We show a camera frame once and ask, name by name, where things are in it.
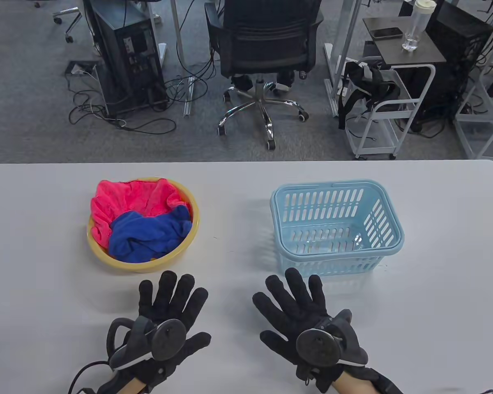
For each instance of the yellow plastic basin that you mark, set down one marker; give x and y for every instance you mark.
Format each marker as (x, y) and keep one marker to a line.
(148, 267)

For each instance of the person's right forearm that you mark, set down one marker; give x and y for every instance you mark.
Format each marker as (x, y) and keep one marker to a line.
(353, 388)

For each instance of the white metal rack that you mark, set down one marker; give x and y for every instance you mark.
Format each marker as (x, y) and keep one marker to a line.
(476, 117)

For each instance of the light blue plastic basket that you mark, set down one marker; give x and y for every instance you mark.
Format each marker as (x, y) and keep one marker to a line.
(308, 187)

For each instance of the black computer tower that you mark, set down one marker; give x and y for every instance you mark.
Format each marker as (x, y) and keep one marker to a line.
(123, 53)
(456, 37)

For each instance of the chrome chair base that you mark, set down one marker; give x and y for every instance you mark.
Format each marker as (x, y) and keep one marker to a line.
(74, 25)

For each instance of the white desk leg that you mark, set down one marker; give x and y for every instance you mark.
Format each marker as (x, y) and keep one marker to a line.
(345, 37)
(180, 41)

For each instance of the black mesh office chair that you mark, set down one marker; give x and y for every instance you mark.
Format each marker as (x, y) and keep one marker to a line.
(263, 45)

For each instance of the person's left forearm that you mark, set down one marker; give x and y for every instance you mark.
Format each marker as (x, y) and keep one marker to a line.
(133, 388)

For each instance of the pink square towel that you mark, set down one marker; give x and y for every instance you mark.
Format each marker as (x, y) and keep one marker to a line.
(123, 197)

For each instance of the person's right hand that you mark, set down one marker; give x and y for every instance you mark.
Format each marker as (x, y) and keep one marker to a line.
(296, 299)

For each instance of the grey white tracking controller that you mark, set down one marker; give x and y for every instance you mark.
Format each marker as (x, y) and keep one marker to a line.
(318, 349)
(168, 338)

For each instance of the white side table dark top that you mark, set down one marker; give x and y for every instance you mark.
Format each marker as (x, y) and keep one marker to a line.
(411, 53)

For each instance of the person's left hand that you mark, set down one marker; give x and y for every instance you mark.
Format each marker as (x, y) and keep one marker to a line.
(168, 299)

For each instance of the clear bottle white lid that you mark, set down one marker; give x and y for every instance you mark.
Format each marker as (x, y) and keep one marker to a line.
(415, 28)

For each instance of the blue square towel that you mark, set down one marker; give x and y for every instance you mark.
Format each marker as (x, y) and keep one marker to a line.
(148, 234)

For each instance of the black wrist sensor band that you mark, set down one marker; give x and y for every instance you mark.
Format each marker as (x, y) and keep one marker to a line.
(384, 383)

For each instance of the black floor socket box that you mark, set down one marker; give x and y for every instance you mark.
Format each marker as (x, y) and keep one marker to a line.
(80, 66)

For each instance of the black smartphone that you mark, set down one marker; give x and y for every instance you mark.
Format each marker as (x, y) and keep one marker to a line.
(386, 33)

